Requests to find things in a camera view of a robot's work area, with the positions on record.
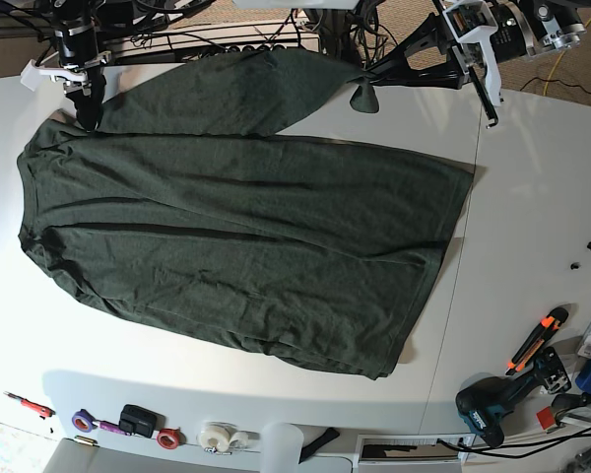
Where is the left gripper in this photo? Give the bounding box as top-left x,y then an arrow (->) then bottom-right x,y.
366,0 -> 504,130

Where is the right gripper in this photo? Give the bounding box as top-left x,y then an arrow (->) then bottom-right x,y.
20,50 -> 112,132

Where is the dark green t-shirt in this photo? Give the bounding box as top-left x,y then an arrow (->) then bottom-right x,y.
17,49 -> 474,379

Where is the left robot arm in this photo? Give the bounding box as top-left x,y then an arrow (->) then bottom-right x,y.
368,1 -> 586,128

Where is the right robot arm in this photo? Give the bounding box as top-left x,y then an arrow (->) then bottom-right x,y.
21,1 -> 134,131

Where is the black power strip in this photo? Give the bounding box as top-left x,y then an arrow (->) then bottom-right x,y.
113,41 -> 318,65

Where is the orange black utility knife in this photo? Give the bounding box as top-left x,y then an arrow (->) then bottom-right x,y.
505,306 -> 569,376

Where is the red black screwdriver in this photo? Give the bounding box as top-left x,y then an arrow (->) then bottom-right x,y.
4,391 -> 55,420

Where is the purple tape roll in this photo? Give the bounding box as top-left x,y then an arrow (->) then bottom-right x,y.
72,409 -> 97,433

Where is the red tape roll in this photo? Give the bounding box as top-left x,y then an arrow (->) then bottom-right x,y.
156,429 -> 181,450

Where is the clear tape dispenser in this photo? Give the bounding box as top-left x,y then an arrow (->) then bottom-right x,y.
196,422 -> 259,454

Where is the red square tag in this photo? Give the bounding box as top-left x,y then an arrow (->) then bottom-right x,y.
536,406 -> 557,431

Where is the white paper roll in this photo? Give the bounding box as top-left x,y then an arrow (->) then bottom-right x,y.
260,423 -> 304,473

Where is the yellow cable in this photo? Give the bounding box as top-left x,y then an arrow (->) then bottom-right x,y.
543,10 -> 591,96

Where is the black action camera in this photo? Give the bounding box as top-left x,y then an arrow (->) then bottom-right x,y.
118,404 -> 159,439

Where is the teal black cordless drill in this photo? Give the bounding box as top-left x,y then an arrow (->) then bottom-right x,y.
455,347 -> 571,448

